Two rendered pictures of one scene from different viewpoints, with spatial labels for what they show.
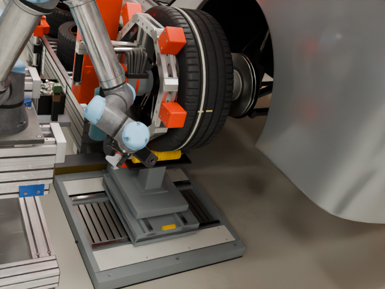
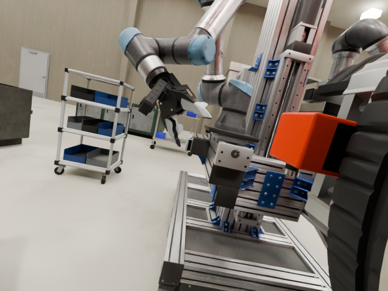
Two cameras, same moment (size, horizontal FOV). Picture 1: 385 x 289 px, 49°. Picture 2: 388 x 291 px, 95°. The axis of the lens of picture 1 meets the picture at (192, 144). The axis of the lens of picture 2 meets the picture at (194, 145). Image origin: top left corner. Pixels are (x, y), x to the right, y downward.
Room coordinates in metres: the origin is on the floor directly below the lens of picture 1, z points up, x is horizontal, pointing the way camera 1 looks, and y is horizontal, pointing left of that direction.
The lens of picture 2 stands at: (1.52, -0.19, 0.85)
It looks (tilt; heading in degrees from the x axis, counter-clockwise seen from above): 9 degrees down; 121
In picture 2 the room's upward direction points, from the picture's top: 13 degrees clockwise
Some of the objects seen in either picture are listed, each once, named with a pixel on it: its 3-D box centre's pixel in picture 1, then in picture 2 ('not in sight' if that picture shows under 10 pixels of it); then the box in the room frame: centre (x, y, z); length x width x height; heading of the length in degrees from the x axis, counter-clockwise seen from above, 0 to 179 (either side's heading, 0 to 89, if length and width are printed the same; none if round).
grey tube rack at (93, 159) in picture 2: not in sight; (97, 128); (-0.29, 0.82, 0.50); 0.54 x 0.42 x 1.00; 37
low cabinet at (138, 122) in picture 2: not in sight; (129, 115); (-3.13, 3.33, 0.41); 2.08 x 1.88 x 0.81; 36
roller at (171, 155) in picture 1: (156, 155); not in sight; (1.74, 0.15, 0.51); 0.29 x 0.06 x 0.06; 127
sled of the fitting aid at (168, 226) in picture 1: (148, 203); not in sight; (1.85, 0.14, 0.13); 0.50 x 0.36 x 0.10; 37
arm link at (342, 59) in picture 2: not in sight; (336, 82); (1.55, 1.04, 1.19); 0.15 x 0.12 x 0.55; 110
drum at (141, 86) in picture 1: (125, 79); not in sight; (1.74, 0.36, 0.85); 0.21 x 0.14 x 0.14; 127
